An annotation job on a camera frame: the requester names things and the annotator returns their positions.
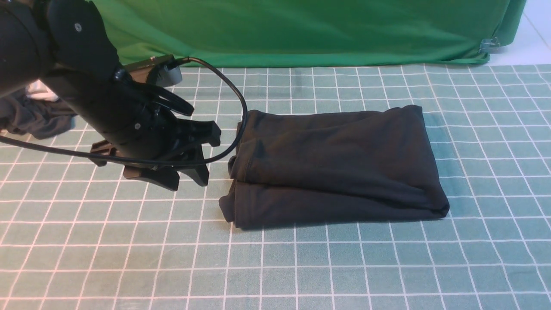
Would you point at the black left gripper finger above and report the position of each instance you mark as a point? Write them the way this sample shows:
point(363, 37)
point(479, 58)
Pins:
point(192, 135)

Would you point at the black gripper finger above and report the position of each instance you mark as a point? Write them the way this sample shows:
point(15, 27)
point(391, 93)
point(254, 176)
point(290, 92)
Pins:
point(165, 177)

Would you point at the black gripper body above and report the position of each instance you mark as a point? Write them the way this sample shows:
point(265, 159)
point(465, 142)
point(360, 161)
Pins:
point(138, 119)

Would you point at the gray long-sleeved shirt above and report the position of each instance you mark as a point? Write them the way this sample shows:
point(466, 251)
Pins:
point(334, 167)

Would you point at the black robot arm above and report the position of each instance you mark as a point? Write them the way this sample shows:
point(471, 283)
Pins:
point(64, 44)

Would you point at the crumpled dark gray garment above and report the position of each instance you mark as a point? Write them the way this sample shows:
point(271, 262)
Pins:
point(21, 115)

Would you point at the checkered green tablecloth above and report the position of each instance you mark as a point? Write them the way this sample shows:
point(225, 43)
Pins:
point(75, 236)

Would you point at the crumpled white garment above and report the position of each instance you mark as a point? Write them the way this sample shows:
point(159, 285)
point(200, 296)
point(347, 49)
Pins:
point(39, 91)

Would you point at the green backdrop cloth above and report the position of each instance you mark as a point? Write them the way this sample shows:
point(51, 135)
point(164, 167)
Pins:
point(310, 33)

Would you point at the metal binder clip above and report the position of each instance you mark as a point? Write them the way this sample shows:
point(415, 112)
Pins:
point(489, 45)

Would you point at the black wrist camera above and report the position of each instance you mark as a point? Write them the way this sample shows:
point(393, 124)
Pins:
point(161, 71)

